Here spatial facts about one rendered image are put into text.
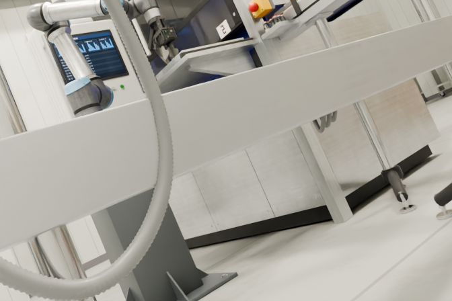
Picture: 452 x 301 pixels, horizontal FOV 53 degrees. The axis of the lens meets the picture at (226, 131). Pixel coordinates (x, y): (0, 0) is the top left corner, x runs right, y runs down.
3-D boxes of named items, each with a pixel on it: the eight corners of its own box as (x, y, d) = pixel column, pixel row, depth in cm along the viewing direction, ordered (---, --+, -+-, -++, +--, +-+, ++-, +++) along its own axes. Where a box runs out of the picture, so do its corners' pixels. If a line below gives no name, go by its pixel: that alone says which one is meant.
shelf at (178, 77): (196, 95, 259) (195, 93, 259) (272, 39, 204) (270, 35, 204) (123, 117, 230) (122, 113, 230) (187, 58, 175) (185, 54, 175)
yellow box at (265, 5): (266, 16, 201) (259, 2, 202) (276, 8, 196) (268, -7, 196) (253, 18, 197) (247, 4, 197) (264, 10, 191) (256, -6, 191)
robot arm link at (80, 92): (67, 114, 189) (55, 84, 190) (84, 114, 202) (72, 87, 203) (91, 101, 187) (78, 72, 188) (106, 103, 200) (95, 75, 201)
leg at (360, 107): (392, 181, 193) (317, 21, 199) (410, 175, 186) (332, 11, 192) (381, 188, 188) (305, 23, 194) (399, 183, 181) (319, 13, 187)
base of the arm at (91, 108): (82, 130, 183) (73, 107, 183) (74, 139, 195) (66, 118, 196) (116, 119, 191) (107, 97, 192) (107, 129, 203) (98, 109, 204)
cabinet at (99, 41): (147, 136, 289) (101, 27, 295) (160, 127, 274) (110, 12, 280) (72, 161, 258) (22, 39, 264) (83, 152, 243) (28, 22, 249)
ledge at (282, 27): (283, 35, 206) (282, 31, 206) (303, 21, 196) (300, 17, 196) (262, 39, 197) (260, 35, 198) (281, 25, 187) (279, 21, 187)
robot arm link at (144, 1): (137, -3, 206) (153, -12, 204) (146, 19, 205) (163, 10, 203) (130, -8, 198) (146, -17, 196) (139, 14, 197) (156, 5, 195)
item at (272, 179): (240, 210, 415) (202, 123, 422) (448, 150, 253) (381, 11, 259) (148, 260, 354) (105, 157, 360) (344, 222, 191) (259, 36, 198)
